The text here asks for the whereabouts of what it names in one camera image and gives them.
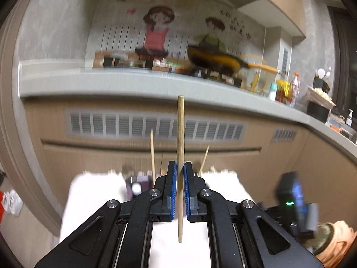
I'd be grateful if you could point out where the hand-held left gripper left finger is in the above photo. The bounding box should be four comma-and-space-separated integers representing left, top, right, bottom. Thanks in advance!
35, 160, 178, 268

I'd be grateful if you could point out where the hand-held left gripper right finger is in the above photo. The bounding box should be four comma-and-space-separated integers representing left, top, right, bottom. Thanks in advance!
183, 161, 321, 268

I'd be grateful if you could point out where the purple utensil holder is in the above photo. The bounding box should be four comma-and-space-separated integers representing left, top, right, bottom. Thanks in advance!
125, 173, 157, 201

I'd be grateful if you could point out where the wooden chopstick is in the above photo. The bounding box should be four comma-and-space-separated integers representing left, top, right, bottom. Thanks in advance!
177, 95, 185, 243
197, 145, 210, 177
150, 129, 156, 182

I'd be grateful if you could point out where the person's right hand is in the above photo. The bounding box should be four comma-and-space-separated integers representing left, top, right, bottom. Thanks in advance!
314, 220, 357, 268

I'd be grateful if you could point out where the small grey vent grille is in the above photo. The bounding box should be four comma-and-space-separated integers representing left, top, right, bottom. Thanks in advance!
271, 128, 298, 143

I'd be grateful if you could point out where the long grey vent grille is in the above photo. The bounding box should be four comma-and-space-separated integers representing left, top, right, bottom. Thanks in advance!
65, 109, 249, 143

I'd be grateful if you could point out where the white cloth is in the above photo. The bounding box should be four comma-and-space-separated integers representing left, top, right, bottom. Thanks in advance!
59, 169, 255, 268

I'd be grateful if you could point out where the black pot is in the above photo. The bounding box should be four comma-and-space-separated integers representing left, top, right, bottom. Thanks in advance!
306, 100, 331, 123

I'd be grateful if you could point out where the beige kitchen cabinet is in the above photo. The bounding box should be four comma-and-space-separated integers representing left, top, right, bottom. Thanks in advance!
22, 95, 357, 229

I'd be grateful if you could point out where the wooden tray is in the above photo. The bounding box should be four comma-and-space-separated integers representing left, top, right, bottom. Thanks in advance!
307, 86, 337, 109

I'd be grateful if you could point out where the yellow packet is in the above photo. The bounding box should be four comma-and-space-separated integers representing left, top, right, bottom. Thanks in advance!
275, 80, 292, 102

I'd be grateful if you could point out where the clear red-cap bottle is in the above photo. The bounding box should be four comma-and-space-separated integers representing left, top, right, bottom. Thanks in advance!
290, 72, 302, 107

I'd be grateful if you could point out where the black utensil crock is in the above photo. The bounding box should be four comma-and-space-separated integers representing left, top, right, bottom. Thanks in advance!
312, 67, 332, 92

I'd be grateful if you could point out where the yellowish bottle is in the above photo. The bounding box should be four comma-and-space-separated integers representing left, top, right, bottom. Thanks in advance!
251, 73, 261, 93

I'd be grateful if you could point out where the grey kitchen countertop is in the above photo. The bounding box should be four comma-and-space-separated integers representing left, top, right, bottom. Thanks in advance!
18, 60, 357, 148

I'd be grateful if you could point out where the gas stove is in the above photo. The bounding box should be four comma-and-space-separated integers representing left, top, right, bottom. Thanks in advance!
95, 51, 243, 87

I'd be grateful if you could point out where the yellow black frying pan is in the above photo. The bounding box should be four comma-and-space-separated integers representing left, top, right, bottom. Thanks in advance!
186, 45, 279, 74

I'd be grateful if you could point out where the crumpled white rag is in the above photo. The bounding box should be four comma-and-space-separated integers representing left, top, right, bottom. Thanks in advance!
0, 188, 23, 216

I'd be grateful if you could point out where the beige upper cabinet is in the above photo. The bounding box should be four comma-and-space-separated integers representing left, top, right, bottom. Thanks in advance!
237, 0, 307, 38

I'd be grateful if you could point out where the cartoon wall poster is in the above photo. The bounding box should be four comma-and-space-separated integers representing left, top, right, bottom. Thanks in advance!
85, 0, 265, 70

